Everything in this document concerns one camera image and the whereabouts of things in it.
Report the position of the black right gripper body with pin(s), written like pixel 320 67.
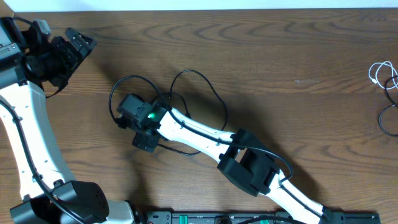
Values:
pixel 142 141

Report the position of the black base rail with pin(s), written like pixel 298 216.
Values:
pixel 167 217

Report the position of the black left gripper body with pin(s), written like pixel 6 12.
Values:
pixel 63 58

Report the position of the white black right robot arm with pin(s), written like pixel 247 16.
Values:
pixel 240 156

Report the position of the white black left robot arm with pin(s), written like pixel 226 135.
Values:
pixel 50 192

